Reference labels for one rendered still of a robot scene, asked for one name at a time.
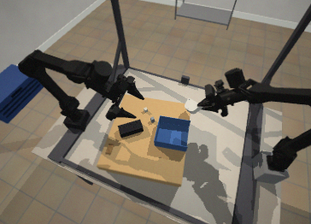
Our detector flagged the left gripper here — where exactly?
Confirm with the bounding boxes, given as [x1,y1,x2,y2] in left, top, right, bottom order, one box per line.
[197,84,235,117]

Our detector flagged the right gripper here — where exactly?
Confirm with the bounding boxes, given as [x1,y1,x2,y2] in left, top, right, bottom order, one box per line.
[100,76,144,121]

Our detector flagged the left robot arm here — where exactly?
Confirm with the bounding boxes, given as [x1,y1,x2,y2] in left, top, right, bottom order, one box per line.
[214,68,311,172]

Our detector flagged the blue open tray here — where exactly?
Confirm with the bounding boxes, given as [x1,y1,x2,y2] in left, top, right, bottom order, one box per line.
[154,117,189,151]

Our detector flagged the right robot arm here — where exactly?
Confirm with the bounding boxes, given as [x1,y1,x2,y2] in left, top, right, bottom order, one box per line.
[18,50,129,122]

